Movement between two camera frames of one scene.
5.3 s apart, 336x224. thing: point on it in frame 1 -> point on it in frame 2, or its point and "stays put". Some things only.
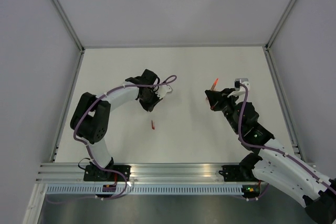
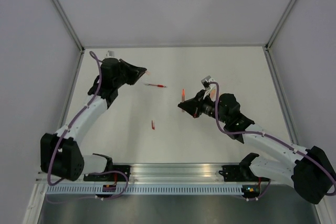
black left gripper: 150,107 -> 135,73
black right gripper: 214,96 -> 193,106
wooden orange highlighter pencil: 214,84 -> 183,95
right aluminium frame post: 279,27 stays put
